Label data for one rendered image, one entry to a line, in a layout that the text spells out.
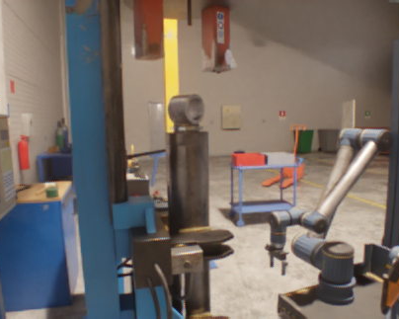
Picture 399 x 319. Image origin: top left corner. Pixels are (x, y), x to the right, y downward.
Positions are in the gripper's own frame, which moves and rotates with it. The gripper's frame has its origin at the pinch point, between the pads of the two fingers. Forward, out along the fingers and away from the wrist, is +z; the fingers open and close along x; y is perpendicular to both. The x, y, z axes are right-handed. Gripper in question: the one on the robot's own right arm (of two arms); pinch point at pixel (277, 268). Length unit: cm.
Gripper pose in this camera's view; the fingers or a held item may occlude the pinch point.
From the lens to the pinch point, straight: 231.0
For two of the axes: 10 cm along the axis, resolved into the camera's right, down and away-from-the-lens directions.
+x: -3.6, -1.2, 9.2
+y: 9.3, -0.7, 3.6
